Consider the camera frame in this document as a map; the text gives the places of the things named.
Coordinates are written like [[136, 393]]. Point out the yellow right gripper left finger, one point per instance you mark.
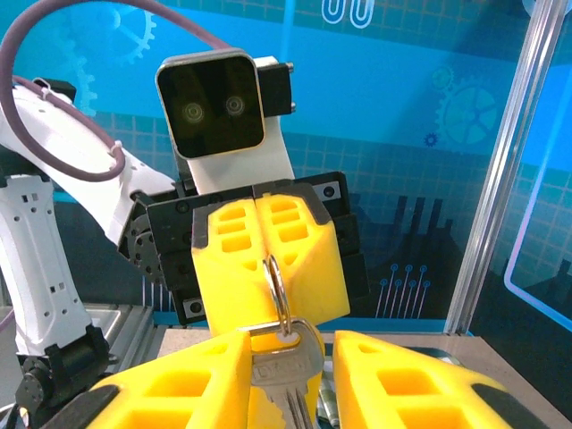
[[210, 357]]

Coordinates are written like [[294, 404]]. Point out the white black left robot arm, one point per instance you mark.
[[36, 250]]

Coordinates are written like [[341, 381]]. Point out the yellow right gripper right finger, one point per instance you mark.
[[357, 389]]

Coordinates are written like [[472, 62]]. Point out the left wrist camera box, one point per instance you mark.
[[210, 103]]

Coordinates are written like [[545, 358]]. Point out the aluminium mounting rail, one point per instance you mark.
[[134, 339]]

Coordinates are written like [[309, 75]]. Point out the silver key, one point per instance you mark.
[[277, 371]]

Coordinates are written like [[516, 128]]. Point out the silver keyring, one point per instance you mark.
[[279, 295]]

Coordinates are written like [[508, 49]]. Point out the aluminium frame post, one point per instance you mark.
[[502, 170]]

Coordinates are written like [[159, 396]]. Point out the blue-edged aluminium side rail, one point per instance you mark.
[[402, 325]]

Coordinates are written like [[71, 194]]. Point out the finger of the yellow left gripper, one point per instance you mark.
[[313, 277], [223, 286]]

